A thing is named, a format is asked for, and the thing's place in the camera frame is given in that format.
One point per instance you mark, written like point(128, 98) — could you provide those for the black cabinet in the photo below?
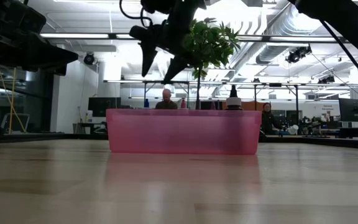
point(104, 105)

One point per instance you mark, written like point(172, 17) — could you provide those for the black background gantry frame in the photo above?
point(275, 84)

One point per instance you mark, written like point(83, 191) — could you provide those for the white round object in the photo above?
point(294, 129)

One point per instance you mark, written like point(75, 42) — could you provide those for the green tree in black pot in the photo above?
point(213, 46)

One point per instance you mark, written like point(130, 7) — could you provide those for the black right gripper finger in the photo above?
point(147, 54)
point(176, 67)

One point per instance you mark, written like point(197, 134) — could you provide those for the black computer monitor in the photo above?
point(353, 109)

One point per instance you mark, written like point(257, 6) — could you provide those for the orange partition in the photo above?
point(247, 105)

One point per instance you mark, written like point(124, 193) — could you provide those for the person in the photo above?
point(268, 119)
point(166, 104)

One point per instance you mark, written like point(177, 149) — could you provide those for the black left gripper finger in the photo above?
point(48, 53)
point(59, 70)

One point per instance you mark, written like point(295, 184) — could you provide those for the pink translucent plastic bin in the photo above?
point(182, 133)

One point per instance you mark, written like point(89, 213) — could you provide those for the silver ventilation duct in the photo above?
point(272, 54)

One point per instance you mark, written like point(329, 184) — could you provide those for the black spotlight cluster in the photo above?
point(326, 80)
point(297, 55)

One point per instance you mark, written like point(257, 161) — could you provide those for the black-capped food coloring bottle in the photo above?
point(233, 102)

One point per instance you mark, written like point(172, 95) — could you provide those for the white jug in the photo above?
point(89, 116)

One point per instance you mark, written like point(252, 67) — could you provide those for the black aluminium rig frame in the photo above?
point(322, 142)

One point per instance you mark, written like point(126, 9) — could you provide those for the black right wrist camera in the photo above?
point(157, 5)

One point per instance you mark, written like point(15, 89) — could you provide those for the red-capped food coloring bottle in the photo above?
point(183, 103)

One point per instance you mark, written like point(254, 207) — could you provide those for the purple-capped food coloring bottle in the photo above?
point(212, 106)

